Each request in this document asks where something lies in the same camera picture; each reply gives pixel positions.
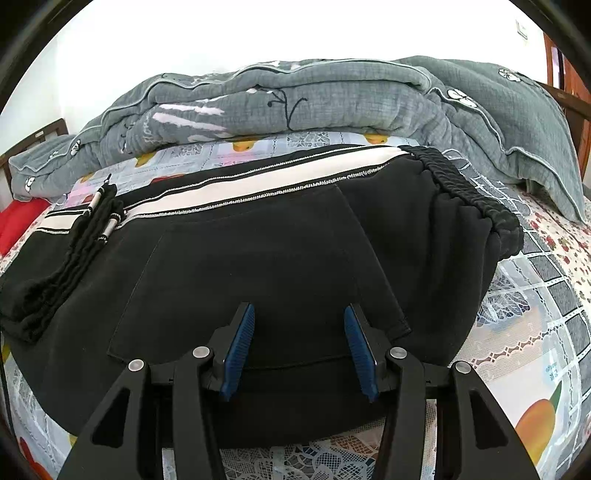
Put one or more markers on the white wall switch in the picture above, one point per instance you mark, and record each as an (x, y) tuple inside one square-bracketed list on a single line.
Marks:
[(521, 30)]

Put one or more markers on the grey quilted duvet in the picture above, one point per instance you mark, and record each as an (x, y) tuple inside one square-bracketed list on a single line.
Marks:
[(507, 125)]

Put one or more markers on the wooden footboard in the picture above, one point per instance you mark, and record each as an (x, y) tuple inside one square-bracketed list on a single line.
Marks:
[(570, 102)]

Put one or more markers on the dark wooden headboard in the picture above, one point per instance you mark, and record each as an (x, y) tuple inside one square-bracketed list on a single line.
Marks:
[(49, 131)]

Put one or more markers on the red pillow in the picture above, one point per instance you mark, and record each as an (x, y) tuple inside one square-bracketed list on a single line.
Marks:
[(16, 219)]

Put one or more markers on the floral bed sheet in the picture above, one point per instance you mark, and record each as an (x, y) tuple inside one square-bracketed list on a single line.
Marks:
[(568, 241)]

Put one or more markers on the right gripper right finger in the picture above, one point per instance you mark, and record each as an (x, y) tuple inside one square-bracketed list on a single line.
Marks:
[(369, 347)]

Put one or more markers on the fruit print plastic cover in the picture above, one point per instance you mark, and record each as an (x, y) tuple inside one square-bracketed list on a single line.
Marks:
[(530, 342)]

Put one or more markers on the black pants with white stripe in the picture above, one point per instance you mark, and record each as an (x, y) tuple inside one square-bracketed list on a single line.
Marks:
[(151, 274)]

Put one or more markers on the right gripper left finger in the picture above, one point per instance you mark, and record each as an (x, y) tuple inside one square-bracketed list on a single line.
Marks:
[(230, 345)]

